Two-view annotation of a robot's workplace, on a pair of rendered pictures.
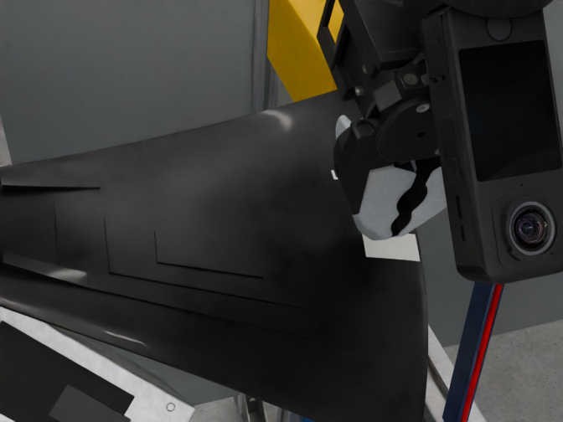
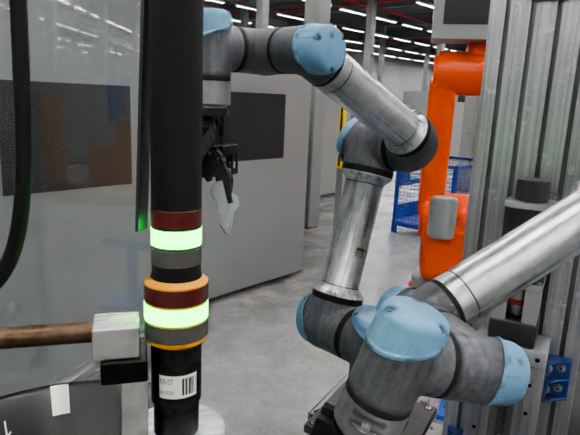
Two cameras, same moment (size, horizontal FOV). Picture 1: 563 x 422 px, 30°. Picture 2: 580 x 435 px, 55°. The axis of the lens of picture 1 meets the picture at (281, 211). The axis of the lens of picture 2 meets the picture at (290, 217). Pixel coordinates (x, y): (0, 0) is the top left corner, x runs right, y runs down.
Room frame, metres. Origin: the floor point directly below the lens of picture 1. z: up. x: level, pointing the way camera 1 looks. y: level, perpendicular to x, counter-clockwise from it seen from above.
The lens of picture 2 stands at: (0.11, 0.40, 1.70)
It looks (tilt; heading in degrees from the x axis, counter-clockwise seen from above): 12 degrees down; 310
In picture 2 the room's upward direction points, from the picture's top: 2 degrees clockwise
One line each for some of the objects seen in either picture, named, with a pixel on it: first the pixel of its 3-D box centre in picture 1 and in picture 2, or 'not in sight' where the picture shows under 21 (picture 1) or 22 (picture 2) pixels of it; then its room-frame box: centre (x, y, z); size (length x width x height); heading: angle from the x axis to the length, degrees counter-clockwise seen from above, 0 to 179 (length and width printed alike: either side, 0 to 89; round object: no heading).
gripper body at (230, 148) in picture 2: not in sight; (209, 143); (0.82, -0.23, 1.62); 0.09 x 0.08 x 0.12; 111
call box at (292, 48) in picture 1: (348, 59); not in sight; (0.80, -0.05, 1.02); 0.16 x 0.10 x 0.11; 21
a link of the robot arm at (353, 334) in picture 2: not in sight; (375, 343); (0.66, -0.55, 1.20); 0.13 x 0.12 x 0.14; 173
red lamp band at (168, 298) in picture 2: not in sight; (176, 288); (0.40, 0.18, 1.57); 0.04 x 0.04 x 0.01
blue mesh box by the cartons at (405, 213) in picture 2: not in sight; (444, 195); (3.28, -6.61, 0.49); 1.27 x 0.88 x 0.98; 90
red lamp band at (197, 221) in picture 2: not in sight; (176, 216); (0.40, 0.18, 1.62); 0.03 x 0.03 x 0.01
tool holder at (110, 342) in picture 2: not in sight; (161, 382); (0.40, 0.19, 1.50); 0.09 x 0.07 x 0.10; 56
